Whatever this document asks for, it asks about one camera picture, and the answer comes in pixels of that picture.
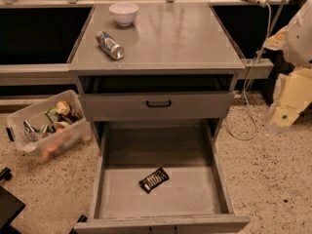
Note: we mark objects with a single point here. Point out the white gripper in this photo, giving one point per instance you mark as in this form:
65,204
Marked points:
299,39

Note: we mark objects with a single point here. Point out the black rxbar chocolate bar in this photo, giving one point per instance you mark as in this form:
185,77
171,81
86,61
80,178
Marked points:
153,180

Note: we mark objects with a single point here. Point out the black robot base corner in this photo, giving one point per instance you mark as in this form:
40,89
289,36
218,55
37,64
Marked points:
10,208

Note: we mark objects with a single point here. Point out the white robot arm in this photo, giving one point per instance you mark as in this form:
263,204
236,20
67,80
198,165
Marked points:
295,39

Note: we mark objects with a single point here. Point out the closed grey top drawer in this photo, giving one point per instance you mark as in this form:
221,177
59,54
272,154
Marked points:
130,107

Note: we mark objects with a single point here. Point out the grey drawer cabinet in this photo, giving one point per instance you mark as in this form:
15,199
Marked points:
170,48

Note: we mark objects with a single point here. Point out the white bowl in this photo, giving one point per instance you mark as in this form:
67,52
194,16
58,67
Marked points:
124,13

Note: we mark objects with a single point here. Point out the silver drink can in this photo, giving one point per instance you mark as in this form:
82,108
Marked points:
109,45

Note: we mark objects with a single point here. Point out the snack items in bin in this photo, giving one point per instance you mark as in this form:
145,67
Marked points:
60,116

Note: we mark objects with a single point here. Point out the clear plastic storage bin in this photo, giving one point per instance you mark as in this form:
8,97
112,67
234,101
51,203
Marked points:
51,146

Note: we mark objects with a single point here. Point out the black drawer handle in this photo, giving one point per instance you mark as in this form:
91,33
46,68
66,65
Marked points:
158,104

